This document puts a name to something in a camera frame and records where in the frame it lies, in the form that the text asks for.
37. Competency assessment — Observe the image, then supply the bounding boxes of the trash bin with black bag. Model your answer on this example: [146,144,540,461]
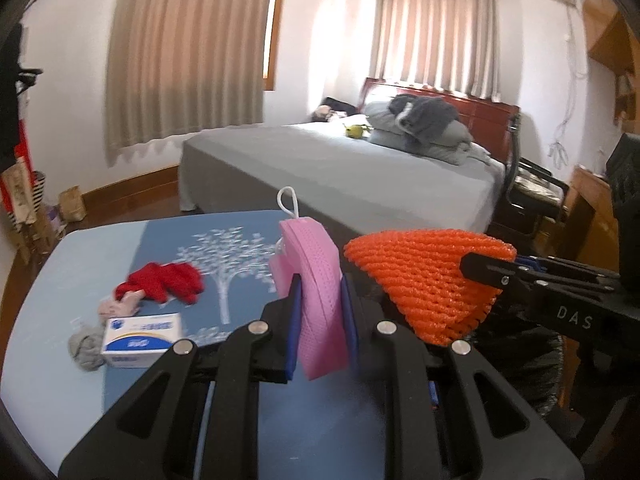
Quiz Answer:
[467,305,567,413]

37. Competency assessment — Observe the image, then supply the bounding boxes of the wooden desk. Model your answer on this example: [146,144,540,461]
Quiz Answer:
[562,164,621,271]

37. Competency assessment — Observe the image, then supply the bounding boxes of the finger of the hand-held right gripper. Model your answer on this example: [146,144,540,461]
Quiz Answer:
[515,255,623,282]
[459,251,617,296]

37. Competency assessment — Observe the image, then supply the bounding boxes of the pink mesh sponge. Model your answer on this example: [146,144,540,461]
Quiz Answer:
[270,186,351,381]

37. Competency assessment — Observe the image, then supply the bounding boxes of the white wall cable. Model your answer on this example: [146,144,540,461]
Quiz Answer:
[546,6,589,164]

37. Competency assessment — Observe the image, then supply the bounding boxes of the narrow beige curtain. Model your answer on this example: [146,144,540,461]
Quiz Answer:
[372,0,502,102]

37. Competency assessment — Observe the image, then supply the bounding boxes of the orange foam net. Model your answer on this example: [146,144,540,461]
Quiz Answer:
[344,229,518,347]

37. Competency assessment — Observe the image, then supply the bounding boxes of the dark bag with clutter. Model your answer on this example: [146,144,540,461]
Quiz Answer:
[310,97,359,124]

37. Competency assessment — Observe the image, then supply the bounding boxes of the white blue box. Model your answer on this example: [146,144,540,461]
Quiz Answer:
[101,312,185,370]

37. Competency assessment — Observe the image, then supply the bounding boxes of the bed with grey sheet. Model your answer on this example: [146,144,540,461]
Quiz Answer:
[179,122,507,241]

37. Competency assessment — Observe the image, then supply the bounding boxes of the grey pillow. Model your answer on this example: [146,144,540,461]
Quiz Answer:
[364,101,473,149]
[370,130,472,164]

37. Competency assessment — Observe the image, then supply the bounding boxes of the black mesh chair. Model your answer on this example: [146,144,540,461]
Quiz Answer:
[606,132,640,281]

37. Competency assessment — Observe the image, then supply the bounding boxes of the white printed tote bag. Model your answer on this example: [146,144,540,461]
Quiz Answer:
[0,156,39,227]

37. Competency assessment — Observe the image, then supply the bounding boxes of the dark grey clothing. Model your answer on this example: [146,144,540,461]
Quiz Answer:
[389,95,461,147]

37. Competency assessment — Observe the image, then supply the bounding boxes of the black clothes hanger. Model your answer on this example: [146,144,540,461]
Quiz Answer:
[14,66,44,94]

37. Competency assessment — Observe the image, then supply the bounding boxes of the grey pillows with clothes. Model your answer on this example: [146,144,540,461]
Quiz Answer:
[359,77,521,167]

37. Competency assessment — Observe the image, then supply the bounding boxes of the striped bag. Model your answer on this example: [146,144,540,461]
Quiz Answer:
[32,170,47,212]

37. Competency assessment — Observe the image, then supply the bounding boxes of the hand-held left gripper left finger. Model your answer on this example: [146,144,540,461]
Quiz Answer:
[57,272,303,480]

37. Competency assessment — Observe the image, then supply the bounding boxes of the wooden window frame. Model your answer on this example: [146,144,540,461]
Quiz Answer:
[264,0,289,92]

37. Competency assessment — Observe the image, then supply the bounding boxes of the pale crumpled cloth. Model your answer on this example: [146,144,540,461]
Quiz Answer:
[97,290,144,319]

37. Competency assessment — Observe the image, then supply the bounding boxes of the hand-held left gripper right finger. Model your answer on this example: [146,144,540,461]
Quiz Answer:
[340,277,586,480]

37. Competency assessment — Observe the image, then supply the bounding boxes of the wide beige curtain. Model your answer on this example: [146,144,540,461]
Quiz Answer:
[104,0,278,167]

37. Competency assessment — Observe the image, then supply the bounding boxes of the red cloth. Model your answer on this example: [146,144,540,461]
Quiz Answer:
[114,261,205,306]

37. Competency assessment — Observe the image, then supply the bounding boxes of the wooden wall shelf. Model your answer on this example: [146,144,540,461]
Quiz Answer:
[584,0,640,122]

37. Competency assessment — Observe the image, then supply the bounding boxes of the black armchair with cushion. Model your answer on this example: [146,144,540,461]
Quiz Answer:
[492,113,570,242]

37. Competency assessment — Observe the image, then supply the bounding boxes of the grey folded quilt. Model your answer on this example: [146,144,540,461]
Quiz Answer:
[450,141,494,167]

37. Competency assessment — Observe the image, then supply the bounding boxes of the grey crumpled cloth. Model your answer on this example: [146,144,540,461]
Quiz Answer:
[67,324,107,374]

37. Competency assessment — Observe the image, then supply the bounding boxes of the brown paper bag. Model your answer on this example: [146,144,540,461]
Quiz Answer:
[16,219,57,257]
[58,185,85,222]

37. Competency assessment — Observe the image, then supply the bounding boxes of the blue tree print tablecloth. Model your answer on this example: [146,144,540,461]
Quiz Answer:
[0,209,436,480]

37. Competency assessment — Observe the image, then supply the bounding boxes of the red garment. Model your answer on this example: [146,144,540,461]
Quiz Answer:
[12,119,34,167]

